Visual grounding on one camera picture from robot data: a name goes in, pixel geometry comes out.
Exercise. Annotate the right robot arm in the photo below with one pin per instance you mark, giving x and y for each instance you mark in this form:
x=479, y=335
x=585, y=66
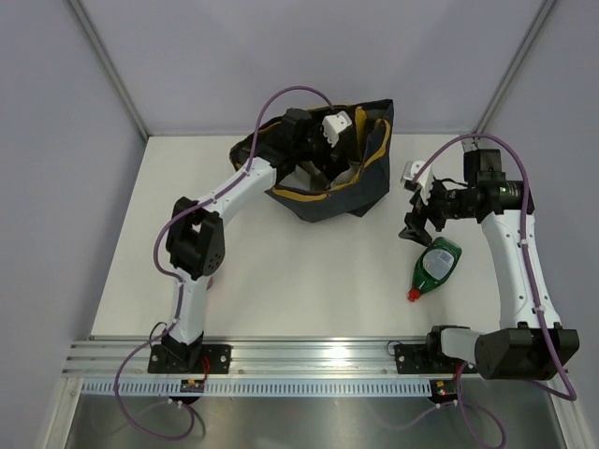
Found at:
x=530, y=343

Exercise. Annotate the aluminium mounting rail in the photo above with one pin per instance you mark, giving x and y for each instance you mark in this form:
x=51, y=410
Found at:
x=278, y=358

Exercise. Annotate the white slotted cable duct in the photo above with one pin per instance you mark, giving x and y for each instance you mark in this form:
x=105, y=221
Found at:
x=293, y=388

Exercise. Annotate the white bottle with black cap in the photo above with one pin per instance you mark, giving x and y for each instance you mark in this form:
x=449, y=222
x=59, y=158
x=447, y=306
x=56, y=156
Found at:
x=347, y=177

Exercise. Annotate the green bottle with red cap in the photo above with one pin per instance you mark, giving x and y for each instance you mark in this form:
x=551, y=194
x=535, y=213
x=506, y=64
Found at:
x=434, y=267

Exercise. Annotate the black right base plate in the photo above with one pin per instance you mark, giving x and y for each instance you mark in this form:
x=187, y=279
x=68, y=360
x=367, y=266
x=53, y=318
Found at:
x=415, y=358

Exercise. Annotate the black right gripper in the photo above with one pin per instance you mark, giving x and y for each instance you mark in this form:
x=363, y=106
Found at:
x=416, y=222

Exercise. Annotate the grey aluminium corner post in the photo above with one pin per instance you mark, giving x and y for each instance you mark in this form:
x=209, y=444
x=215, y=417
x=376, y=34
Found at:
x=100, y=51

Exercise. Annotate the right aluminium frame post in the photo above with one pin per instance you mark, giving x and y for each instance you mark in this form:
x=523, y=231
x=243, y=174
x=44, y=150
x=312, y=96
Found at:
x=524, y=49

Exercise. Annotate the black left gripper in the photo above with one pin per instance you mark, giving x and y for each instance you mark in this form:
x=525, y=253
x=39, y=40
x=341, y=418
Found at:
x=325, y=165

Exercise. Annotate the dark denim canvas bag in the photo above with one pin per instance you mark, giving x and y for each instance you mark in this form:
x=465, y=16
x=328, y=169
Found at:
x=365, y=143

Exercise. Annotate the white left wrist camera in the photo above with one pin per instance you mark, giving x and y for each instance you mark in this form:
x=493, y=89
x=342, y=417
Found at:
x=334, y=125

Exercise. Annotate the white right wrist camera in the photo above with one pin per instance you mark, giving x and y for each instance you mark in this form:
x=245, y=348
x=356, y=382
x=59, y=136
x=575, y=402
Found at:
x=417, y=177

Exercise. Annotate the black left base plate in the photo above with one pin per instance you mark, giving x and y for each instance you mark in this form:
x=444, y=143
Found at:
x=211, y=358

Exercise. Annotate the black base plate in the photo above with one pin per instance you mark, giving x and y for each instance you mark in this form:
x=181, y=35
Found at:
x=415, y=358
x=211, y=358

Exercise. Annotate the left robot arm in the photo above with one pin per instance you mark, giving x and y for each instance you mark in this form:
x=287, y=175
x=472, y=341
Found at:
x=196, y=233

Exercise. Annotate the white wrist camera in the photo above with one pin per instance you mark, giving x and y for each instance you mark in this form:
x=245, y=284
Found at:
x=417, y=177
x=334, y=125

